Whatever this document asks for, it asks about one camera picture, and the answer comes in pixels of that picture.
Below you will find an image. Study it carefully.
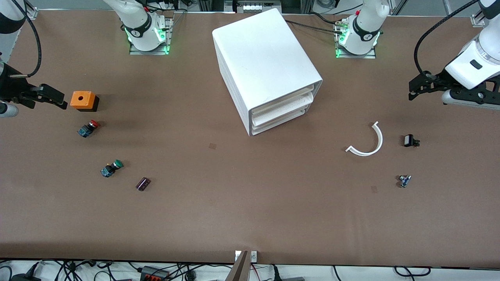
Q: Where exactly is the red-capped push button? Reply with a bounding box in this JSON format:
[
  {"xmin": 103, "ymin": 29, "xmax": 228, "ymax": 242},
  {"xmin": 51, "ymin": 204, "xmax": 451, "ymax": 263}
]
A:
[{"xmin": 77, "ymin": 120, "xmax": 100, "ymax": 138}]

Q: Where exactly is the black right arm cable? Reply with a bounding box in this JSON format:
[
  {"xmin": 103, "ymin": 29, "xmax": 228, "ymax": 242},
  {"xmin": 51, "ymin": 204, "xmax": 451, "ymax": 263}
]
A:
[{"xmin": 11, "ymin": 0, "xmax": 42, "ymax": 78}]

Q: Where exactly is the grey rack device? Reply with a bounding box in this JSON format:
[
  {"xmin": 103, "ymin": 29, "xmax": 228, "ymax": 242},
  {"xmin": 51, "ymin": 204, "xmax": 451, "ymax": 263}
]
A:
[{"xmin": 225, "ymin": 0, "xmax": 282, "ymax": 14}]

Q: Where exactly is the green-capped push button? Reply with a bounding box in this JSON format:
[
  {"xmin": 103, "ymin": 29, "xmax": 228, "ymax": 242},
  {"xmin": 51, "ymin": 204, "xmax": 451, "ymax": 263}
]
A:
[{"xmin": 100, "ymin": 159, "xmax": 124, "ymax": 178}]

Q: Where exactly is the white drawer cabinet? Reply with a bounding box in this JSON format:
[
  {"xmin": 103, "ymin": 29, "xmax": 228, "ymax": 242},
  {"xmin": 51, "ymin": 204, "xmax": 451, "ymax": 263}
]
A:
[{"xmin": 212, "ymin": 8, "xmax": 323, "ymax": 136}]

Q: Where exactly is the looped black cable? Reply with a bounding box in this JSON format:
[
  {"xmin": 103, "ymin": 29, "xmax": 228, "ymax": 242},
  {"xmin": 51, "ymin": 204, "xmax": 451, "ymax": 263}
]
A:
[{"xmin": 394, "ymin": 266, "xmax": 431, "ymax": 277}]

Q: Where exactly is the white curved plastic clip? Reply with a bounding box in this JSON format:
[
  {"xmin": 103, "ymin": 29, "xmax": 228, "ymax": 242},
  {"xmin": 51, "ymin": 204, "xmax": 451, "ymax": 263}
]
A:
[{"xmin": 345, "ymin": 121, "xmax": 384, "ymax": 157}]

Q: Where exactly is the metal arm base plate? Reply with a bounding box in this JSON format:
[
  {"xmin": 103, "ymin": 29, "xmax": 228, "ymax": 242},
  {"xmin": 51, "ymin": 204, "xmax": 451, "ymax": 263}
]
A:
[
  {"xmin": 129, "ymin": 18, "xmax": 173, "ymax": 55},
  {"xmin": 335, "ymin": 20, "xmax": 377, "ymax": 59}
]

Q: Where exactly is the black box with red sockets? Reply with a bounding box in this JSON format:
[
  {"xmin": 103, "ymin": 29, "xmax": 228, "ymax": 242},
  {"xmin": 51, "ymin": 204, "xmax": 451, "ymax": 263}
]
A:
[{"xmin": 140, "ymin": 265, "xmax": 171, "ymax": 281}]

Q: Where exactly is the orange black button enclosure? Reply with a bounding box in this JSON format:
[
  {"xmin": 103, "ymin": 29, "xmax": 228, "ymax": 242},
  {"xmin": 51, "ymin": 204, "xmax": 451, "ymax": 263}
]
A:
[{"xmin": 70, "ymin": 91, "xmax": 100, "ymax": 112}]

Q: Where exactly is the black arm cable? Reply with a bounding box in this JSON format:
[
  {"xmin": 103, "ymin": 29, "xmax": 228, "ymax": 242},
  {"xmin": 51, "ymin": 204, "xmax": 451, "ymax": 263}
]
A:
[
  {"xmin": 414, "ymin": 0, "xmax": 480, "ymax": 78},
  {"xmin": 11, "ymin": 0, "xmax": 42, "ymax": 78}
]

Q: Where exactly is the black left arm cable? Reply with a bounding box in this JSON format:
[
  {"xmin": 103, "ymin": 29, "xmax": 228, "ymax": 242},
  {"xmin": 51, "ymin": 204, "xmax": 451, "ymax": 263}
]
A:
[{"xmin": 414, "ymin": 0, "xmax": 480, "ymax": 78}]

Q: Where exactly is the black cable bundle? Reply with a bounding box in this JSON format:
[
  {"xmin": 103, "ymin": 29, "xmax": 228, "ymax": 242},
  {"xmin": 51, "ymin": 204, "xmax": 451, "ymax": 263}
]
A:
[{"xmin": 143, "ymin": 0, "xmax": 188, "ymax": 16}]

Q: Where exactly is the thick black cable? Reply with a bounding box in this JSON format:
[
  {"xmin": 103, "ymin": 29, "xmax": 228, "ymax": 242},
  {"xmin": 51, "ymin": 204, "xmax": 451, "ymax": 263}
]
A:
[{"xmin": 284, "ymin": 19, "xmax": 346, "ymax": 35}]

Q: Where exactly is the brown camera post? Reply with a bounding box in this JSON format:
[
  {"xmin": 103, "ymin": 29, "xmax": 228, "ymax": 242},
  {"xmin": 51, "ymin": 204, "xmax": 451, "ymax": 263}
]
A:
[{"xmin": 226, "ymin": 251, "xmax": 250, "ymax": 281}]

